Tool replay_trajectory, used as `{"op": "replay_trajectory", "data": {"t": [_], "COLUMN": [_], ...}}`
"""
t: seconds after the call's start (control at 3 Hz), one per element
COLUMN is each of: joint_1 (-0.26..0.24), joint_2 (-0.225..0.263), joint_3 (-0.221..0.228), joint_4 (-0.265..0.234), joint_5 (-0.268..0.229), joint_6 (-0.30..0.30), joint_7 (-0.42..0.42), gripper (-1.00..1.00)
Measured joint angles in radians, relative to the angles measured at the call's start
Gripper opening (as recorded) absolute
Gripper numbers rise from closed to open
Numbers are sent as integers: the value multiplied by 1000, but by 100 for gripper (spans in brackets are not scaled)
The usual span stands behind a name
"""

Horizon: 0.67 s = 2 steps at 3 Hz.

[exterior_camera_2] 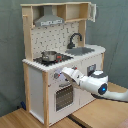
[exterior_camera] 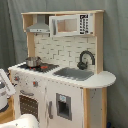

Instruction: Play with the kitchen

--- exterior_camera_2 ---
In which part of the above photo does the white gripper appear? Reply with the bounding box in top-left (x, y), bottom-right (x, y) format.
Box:
top-left (61, 67), bottom-right (83, 84)

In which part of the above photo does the white oven door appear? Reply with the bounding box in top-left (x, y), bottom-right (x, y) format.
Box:
top-left (49, 84), bottom-right (79, 122)

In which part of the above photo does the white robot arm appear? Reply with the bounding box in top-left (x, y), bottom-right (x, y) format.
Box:
top-left (62, 67), bottom-right (128, 103)

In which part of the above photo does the wooden toy kitchen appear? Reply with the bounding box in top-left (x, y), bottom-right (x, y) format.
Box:
top-left (22, 2), bottom-right (105, 127)

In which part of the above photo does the white cabinet door with dispenser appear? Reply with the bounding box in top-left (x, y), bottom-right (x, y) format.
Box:
top-left (80, 55), bottom-right (102, 106)

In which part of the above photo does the left red stove knob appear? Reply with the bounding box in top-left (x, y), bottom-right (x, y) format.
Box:
top-left (54, 73), bottom-right (60, 79)

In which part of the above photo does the black toy stovetop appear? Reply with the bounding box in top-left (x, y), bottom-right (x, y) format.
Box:
top-left (34, 53), bottom-right (71, 66)

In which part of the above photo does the grey toy sink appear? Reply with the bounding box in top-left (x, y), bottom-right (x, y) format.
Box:
top-left (66, 47), bottom-right (94, 56)

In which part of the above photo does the black toy faucet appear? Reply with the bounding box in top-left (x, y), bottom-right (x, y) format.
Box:
top-left (67, 33), bottom-right (82, 49)

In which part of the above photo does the small metal pot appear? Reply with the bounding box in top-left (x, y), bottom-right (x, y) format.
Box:
top-left (42, 51), bottom-right (57, 62)

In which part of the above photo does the grey range hood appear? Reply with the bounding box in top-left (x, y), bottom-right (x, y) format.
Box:
top-left (35, 5), bottom-right (64, 27)

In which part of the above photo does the white microwave door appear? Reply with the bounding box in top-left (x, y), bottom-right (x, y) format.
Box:
top-left (88, 3), bottom-right (96, 22)

